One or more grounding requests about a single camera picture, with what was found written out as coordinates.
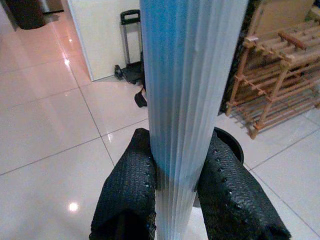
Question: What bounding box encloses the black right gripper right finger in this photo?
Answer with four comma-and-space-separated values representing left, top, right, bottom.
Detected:
196, 128, 293, 240

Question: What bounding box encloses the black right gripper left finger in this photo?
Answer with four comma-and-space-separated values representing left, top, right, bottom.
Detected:
89, 127, 159, 240

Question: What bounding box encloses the black round bucket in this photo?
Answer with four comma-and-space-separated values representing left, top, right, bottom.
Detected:
213, 126, 245, 166

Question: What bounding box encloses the wooden slatted shoe rack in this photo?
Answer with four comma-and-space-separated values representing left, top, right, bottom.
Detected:
224, 19, 320, 140

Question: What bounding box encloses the cream white cabinet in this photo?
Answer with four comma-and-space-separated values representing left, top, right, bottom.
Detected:
66, 0, 145, 82

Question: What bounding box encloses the brown cardboard panel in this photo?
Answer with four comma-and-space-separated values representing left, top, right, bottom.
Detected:
248, 0, 315, 41

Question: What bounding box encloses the dark trash can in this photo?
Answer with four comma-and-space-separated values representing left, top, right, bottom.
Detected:
4, 0, 65, 31

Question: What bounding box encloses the black suitcase with trolley handle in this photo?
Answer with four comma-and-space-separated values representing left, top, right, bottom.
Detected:
114, 9, 150, 109

